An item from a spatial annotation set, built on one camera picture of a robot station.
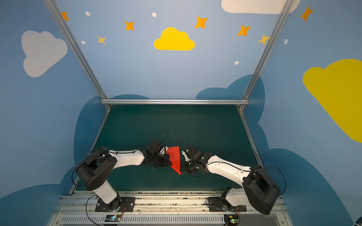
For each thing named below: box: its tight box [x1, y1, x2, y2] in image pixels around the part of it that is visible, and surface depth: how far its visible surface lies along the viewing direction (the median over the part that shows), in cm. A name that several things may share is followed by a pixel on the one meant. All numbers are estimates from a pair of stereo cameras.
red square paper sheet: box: [166, 145, 182, 176], surface depth 92 cm
